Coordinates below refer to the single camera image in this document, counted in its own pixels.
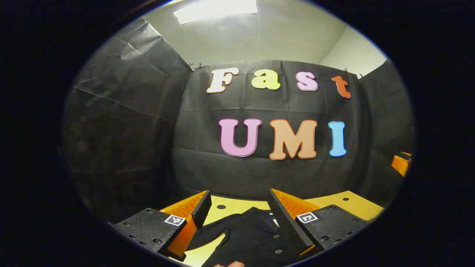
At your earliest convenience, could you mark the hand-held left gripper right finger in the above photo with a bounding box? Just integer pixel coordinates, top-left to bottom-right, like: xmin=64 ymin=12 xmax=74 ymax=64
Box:
xmin=267 ymin=188 xmax=371 ymax=260

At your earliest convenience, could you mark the ceiling light panel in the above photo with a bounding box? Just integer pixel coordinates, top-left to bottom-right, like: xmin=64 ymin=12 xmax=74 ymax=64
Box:
xmin=173 ymin=0 xmax=258 ymax=25

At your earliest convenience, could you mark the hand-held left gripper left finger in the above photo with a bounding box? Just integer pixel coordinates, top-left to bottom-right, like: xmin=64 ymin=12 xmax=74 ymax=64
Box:
xmin=108 ymin=190 xmax=213 ymax=262

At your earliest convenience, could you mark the black button-up garment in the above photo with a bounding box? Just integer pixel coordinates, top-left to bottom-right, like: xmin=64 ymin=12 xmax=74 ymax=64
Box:
xmin=186 ymin=207 xmax=308 ymax=267

